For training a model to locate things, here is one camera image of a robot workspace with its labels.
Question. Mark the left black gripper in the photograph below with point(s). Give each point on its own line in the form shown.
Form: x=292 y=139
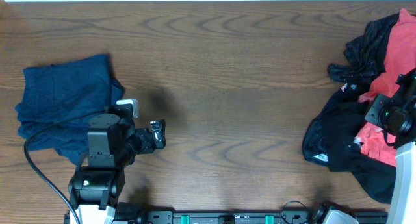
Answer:
x=148 y=147

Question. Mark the orange printed t-shirt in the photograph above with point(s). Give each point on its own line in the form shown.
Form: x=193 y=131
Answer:
x=400 y=59

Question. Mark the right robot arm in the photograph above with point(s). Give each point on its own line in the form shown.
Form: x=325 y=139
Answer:
x=396 y=116

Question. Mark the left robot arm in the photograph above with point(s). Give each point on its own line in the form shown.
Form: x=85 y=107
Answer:
x=114 y=142

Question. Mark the folded navy blue garment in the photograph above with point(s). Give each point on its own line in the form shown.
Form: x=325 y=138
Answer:
x=58 y=101

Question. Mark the black garment with white stripe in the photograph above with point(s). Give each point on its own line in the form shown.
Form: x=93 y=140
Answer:
x=329 y=142

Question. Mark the black patterned garment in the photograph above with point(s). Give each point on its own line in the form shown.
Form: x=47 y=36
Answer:
x=365 y=54

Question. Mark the black mounting rail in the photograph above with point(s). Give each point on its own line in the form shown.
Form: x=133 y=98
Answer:
x=247 y=218

